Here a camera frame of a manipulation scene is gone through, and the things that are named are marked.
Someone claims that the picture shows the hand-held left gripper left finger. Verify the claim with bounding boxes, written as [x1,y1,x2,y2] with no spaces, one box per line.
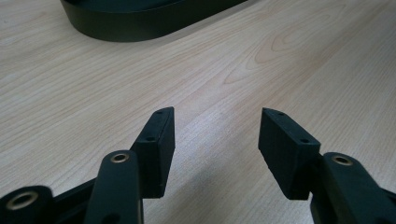
[130,106,176,200]

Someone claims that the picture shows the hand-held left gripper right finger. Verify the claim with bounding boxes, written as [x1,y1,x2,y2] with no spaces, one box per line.
[257,107,322,201]

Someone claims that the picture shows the black hook rack with oval tray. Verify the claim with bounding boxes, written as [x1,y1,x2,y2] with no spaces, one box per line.
[59,0,250,43]

